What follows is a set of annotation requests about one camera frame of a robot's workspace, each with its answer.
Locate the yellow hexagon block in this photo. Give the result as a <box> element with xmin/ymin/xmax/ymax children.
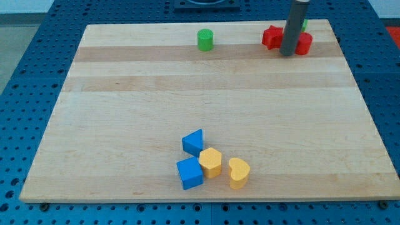
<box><xmin>199</xmin><ymin>147</ymin><xmax>222</xmax><ymax>179</ymax></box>

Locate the blue cube block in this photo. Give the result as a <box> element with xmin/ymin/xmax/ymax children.
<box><xmin>176</xmin><ymin>157</ymin><xmax>204</xmax><ymax>190</ymax></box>

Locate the blue triangle block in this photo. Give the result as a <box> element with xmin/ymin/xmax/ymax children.
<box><xmin>181</xmin><ymin>129</ymin><xmax>204</xmax><ymax>158</ymax></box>

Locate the red cylinder block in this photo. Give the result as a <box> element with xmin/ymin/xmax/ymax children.
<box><xmin>295</xmin><ymin>32</ymin><xmax>313</xmax><ymax>55</ymax></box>

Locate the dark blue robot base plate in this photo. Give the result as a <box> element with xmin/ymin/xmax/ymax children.
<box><xmin>172</xmin><ymin>0</ymin><xmax>241</xmax><ymax>10</ymax></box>

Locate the wooden board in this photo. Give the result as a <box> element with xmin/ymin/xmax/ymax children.
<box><xmin>19</xmin><ymin>19</ymin><xmax>399</xmax><ymax>203</ymax></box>

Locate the red star block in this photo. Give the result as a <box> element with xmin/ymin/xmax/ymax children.
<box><xmin>261</xmin><ymin>25</ymin><xmax>283</xmax><ymax>50</ymax></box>

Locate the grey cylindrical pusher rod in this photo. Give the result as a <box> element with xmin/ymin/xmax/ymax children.
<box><xmin>279</xmin><ymin>0</ymin><xmax>310</xmax><ymax>56</ymax></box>

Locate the green block behind rod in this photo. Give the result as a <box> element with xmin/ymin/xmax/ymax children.
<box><xmin>301</xmin><ymin>19</ymin><xmax>308</xmax><ymax>32</ymax></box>

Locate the yellow heart block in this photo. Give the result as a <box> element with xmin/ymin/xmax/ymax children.
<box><xmin>228</xmin><ymin>157</ymin><xmax>251</xmax><ymax>189</ymax></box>

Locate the green cylinder block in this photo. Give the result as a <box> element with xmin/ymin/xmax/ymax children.
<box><xmin>197</xmin><ymin>29</ymin><xmax>214</xmax><ymax>51</ymax></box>

